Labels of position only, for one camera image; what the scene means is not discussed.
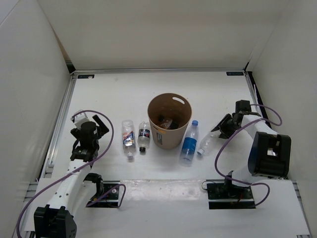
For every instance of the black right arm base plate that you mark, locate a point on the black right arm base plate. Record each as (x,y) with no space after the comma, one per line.
(222,197)

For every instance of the aluminium table rail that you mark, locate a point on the aluminium table rail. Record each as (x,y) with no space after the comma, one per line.
(256,94)
(48,164)

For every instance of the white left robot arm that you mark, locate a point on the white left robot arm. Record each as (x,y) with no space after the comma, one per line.
(56,219)

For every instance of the aluminium right table rail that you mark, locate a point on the aluminium right table rail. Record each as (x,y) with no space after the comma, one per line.
(256,94)

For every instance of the clear bottle white cap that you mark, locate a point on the clear bottle white cap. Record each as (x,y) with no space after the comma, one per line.
(208,143)

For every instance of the beige plastic waste bin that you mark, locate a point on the beige plastic waste bin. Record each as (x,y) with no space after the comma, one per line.
(169,106)

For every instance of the water bottle blue cap label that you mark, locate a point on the water bottle blue cap label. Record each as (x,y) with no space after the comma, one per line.
(189,144)

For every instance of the clear Pepsi bottle black cap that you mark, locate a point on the clear Pepsi bottle black cap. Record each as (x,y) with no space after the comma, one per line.
(144,136)

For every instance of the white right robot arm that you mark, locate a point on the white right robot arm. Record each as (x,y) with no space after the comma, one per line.
(269,157)

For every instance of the clear bottle orange white label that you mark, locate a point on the clear bottle orange white label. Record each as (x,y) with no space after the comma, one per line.
(128,139)

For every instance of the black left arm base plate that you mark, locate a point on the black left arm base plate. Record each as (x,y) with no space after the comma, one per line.
(112,196)

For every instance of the aluminium left table rail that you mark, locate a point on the aluminium left table rail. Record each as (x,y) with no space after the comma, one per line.
(48,164)

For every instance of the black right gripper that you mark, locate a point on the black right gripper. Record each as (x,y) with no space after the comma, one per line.
(223,121)

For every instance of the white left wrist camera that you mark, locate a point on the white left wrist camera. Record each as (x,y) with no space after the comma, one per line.
(79,119)

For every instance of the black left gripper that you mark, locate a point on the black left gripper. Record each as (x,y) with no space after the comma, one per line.
(102,130)

